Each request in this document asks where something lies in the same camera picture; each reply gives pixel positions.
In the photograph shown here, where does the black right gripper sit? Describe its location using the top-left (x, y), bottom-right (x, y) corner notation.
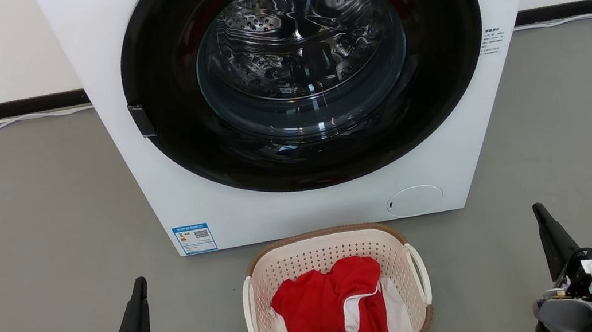
top-left (531, 196), bottom-right (592, 300)

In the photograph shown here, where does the cream laundry basket brown rim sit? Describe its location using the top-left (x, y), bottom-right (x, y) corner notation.
top-left (233, 214), bottom-right (437, 332)

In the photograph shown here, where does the blue energy label sticker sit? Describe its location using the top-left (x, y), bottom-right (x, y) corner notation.
top-left (172, 221), bottom-right (219, 257)

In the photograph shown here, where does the round white filter cover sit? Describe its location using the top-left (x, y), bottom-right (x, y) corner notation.
top-left (384, 182), bottom-right (446, 220)

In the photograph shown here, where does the black round washer door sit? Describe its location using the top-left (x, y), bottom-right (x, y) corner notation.
top-left (111, 0), bottom-right (502, 214)

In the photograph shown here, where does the white front-load washing machine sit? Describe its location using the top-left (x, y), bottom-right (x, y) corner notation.
top-left (34, 0), bottom-right (578, 272)

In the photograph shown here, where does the red and white garment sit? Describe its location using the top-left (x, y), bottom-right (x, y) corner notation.
top-left (266, 249), bottom-right (414, 332)

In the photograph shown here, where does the small printed text label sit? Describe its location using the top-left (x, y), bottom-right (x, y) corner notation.
top-left (477, 26), bottom-right (507, 57)

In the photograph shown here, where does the steel washer drum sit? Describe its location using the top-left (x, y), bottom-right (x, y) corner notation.
top-left (187, 0), bottom-right (418, 150)

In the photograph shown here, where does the black washer door handle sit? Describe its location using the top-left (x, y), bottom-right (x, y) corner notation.
top-left (127, 101), bottom-right (157, 140)

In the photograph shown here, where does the white floor cable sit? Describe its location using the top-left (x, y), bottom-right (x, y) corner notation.
top-left (0, 104), bottom-right (96, 131)
top-left (512, 13), bottom-right (592, 34)

